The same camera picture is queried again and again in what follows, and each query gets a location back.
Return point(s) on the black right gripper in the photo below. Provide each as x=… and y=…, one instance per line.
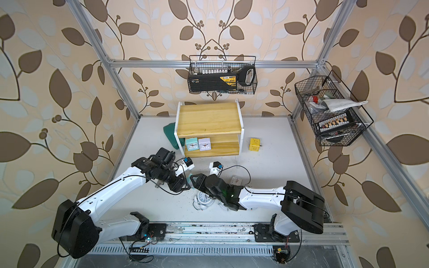
x=201, y=182

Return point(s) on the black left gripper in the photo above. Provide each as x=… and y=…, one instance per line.
x=180, y=186

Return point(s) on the clear square alarm clock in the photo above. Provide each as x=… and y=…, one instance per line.
x=236, y=180

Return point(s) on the teal square alarm clock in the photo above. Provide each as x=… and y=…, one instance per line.
x=192, y=144

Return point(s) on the white square alarm clock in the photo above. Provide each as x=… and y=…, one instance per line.
x=204, y=144

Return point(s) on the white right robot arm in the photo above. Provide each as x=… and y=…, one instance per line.
x=296, y=207

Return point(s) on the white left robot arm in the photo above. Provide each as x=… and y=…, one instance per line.
x=78, y=227

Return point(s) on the wooden two-tier shelf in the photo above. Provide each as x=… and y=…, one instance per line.
x=222, y=123

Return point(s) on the white round clock middle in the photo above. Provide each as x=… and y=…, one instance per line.
x=222, y=206

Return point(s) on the white round clock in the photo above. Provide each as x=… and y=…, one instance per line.
x=222, y=206
x=202, y=201

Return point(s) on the white round clock left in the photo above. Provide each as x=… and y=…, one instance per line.
x=202, y=201

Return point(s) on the green plastic case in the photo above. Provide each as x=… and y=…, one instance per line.
x=169, y=133

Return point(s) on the yellow power socket cube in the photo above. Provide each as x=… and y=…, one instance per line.
x=255, y=144

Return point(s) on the white papers in basket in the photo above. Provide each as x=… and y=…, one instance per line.
x=333, y=105

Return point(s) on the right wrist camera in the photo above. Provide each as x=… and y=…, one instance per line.
x=215, y=168

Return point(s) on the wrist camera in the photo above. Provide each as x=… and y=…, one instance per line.
x=215, y=168
x=186, y=165

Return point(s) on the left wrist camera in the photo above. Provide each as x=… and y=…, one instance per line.
x=186, y=165

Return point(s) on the black wire basket back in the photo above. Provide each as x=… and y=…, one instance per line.
x=244, y=66

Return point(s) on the black wire basket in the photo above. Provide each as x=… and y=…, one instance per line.
x=244, y=66
x=335, y=114

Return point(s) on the metal rail base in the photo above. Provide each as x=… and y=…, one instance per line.
x=228, y=239

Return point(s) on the black wire basket right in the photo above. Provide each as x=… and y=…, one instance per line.
x=335, y=114

